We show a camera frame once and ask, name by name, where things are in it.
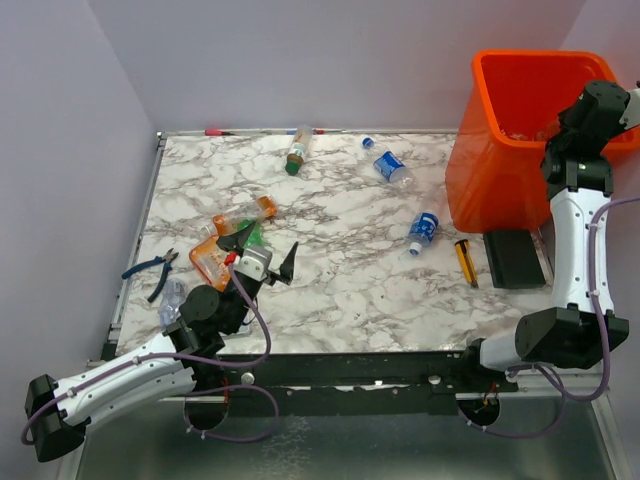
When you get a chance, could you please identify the small blue label bottle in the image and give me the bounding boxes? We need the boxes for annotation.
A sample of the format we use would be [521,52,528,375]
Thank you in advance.
[407,197,442,256]

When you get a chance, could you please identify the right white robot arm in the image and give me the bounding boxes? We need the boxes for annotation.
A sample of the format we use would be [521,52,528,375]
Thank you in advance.
[459,80,639,391]

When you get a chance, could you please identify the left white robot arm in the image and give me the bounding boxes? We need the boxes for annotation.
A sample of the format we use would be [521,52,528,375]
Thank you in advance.
[20,225,297,462]

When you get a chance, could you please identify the orange plastic bin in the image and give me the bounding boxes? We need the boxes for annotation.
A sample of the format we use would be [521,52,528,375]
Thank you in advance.
[445,49,639,233]

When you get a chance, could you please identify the green plastic bottle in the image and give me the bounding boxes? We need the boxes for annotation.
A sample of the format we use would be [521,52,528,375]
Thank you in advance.
[238,219,264,248]

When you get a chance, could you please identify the large orange label bottle left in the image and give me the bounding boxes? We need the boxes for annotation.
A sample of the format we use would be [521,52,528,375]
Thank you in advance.
[189,234,230,292]

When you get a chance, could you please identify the orange label crushed bottle left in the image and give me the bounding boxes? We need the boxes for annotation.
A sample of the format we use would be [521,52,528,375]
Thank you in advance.
[200,195,278,237]

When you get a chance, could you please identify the clear water bottle left edge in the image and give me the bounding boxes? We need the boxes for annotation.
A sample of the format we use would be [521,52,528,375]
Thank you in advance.
[158,279,188,328]

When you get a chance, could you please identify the red marker pen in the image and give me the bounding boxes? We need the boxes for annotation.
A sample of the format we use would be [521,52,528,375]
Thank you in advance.
[204,129,235,137]

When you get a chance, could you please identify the green cap tea bottle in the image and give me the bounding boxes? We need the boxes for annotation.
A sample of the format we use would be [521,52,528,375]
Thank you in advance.
[285,125,313,176]

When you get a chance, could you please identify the blue red pen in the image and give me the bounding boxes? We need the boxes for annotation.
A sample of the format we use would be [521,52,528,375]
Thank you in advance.
[284,128,347,135]

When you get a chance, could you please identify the far blue label bottle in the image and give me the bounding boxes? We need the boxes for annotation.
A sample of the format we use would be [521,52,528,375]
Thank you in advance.
[361,137,416,189]

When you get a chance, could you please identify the yellow pencil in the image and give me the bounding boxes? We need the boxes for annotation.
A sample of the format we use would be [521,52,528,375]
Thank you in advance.
[454,239,478,289]

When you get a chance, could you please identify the black box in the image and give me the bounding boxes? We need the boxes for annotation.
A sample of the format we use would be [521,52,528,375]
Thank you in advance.
[483,230,546,290]

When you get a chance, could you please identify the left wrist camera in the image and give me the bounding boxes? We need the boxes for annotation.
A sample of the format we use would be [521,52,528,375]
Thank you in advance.
[225,245,273,282]

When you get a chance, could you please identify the blue handled pliers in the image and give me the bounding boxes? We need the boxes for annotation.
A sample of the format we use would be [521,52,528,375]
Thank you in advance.
[121,247,180,304]

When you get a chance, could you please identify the black base frame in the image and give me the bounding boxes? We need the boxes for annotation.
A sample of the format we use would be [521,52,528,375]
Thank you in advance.
[196,351,518,416]

